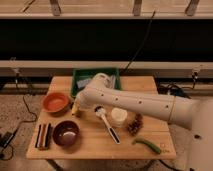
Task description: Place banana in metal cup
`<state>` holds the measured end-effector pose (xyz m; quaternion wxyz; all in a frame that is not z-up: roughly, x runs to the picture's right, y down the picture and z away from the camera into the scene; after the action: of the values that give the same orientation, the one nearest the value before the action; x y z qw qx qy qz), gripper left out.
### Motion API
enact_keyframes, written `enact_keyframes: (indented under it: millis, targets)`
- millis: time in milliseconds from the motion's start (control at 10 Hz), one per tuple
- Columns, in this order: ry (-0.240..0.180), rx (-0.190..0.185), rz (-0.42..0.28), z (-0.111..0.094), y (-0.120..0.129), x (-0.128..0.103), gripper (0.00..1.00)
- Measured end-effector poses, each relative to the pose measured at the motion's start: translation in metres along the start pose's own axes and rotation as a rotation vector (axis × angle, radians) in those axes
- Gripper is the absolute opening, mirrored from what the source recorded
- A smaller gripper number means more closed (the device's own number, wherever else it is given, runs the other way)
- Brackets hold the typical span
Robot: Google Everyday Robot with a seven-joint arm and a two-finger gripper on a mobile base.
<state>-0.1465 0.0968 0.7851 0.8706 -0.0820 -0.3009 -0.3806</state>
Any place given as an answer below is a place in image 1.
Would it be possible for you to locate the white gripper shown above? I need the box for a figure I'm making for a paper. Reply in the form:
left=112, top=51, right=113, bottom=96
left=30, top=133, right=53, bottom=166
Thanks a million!
left=75, top=92, right=88, bottom=110

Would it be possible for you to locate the yellow banana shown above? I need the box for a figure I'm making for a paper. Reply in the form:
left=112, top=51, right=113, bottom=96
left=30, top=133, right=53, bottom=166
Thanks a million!
left=71, top=104, right=81, bottom=117

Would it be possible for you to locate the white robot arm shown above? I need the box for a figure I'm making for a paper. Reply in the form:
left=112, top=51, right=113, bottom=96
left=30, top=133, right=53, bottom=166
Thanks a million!
left=75, top=73, right=213, bottom=171

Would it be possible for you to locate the white round cup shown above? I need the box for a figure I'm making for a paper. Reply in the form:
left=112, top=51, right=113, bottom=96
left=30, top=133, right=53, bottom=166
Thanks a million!
left=111, top=108, right=128, bottom=127

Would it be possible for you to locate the green plastic bin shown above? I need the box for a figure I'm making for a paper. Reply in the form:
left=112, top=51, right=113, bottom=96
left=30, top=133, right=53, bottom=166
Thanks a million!
left=71, top=68, right=121, bottom=97

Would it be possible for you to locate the orange bowl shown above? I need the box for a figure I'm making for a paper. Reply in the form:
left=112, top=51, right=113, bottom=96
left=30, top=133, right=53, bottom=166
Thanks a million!
left=42, top=92, right=69, bottom=113

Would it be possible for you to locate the wooden table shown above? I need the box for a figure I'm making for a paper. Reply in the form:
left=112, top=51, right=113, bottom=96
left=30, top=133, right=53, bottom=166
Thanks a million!
left=25, top=75, right=177, bottom=171

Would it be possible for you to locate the dark brown bowl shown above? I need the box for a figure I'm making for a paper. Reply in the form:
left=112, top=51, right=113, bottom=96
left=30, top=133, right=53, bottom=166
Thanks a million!
left=52, top=120, right=79, bottom=147

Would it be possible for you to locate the brown grape bunch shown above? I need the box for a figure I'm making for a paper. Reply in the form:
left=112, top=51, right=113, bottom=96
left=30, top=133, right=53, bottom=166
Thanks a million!
left=127, top=114, right=143, bottom=136

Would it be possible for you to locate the green chili pepper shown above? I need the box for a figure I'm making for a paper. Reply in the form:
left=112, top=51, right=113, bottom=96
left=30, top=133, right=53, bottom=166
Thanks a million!
left=132, top=138, right=162, bottom=154

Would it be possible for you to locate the black cable left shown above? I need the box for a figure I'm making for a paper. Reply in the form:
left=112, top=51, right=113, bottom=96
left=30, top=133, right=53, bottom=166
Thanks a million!
left=0, top=74, right=38, bottom=161

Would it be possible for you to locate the black cable hanging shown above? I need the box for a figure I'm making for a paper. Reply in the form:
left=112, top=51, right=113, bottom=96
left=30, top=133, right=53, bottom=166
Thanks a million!
left=120, top=10, right=157, bottom=75

